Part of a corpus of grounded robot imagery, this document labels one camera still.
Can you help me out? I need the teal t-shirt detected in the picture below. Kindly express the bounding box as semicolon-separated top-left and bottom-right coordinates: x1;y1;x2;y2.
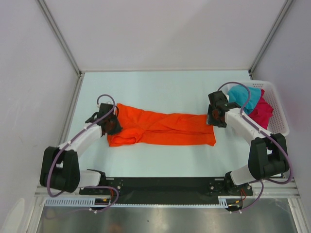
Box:
227;85;261;114

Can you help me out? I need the orange t-shirt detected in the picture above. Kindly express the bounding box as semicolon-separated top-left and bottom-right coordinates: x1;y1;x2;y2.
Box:
107;103;216;147

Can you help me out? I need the white plastic basket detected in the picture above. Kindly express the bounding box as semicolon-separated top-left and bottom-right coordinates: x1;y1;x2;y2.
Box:
226;81;290;136

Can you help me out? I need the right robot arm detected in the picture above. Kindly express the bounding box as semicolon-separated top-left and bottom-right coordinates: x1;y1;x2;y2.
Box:
207;91;291;195

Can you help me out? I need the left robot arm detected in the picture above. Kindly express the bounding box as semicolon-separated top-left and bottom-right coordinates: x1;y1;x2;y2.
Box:
39;103;122;194

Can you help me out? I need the magenta t-shirt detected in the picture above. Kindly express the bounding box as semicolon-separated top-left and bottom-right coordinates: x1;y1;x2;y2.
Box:
248;89;274;130

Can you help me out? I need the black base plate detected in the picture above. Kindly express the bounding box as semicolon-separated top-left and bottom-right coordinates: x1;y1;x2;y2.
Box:
79;177;253;204

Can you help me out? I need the white slotted cable duct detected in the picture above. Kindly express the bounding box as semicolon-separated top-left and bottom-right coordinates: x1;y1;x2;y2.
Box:
44;197;242;208

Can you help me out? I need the aluminium frame rail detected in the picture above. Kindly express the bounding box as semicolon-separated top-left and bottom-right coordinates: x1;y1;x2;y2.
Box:
35;179;300;199

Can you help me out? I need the right rear frame post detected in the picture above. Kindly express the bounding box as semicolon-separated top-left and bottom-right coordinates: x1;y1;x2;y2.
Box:
248;0;296;79

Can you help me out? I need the frame post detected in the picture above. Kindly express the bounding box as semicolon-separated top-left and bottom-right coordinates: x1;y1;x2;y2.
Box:
248;0;296;79
36;0;82;77

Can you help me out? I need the left rear frame post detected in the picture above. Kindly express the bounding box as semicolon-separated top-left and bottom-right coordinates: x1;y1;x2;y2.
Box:
36;0;82;77

